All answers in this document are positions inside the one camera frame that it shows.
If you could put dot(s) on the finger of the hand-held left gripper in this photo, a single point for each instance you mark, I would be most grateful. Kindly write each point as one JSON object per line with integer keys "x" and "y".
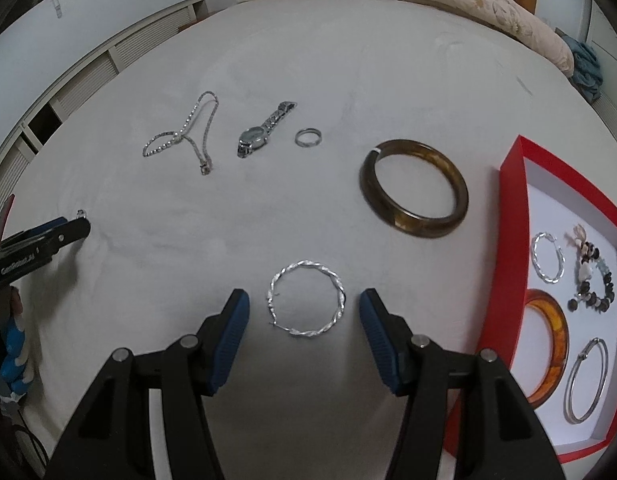
{"x": 43, "y": 229}
{"x": 71, "y": 237}

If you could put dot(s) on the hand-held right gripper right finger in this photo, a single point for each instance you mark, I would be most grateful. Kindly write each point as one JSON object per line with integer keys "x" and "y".
{"x": 377, "y": 340}

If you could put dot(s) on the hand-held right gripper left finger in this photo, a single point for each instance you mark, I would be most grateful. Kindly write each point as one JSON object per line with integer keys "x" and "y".
{"x": 229, "y": 340}

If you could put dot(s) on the twisted silver hoop earring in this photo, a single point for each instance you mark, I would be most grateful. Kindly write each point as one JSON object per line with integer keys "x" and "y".
{"x": 338, "y": 305}
{"x": 536, "y": 262}

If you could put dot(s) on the red jewelry box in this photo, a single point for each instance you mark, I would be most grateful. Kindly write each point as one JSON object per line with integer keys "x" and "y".
{"x": 511, "y": 220}

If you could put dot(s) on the blue and white cloth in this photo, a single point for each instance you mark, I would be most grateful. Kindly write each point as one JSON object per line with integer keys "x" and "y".
{"x": 16, "y": 355}

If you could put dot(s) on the dark brown bangle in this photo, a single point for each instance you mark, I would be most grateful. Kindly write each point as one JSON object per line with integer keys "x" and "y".
{"x": 373, "y": 195}

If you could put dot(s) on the white slatted cabinet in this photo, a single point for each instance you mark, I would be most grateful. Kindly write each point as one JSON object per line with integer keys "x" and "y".
{"x": 88, "y": 75}

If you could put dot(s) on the amber bangle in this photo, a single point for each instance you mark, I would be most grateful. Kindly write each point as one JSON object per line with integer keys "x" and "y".
{"x": 558, "y": 340}

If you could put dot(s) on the thin silver bangle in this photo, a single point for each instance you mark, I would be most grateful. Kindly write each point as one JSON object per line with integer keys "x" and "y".
{"x": 573, "y": 390}

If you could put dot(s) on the silver wrist watch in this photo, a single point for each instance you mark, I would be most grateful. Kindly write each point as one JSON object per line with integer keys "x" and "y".
{"x": 253, "y": 137}

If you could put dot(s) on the white bed sheet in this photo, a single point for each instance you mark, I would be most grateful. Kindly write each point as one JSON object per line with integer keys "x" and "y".
{"x": 288, "y": 50}

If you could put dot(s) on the floral beige quilt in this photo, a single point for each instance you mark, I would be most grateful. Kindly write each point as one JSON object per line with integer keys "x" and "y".
{"x": 488, "y": 5}

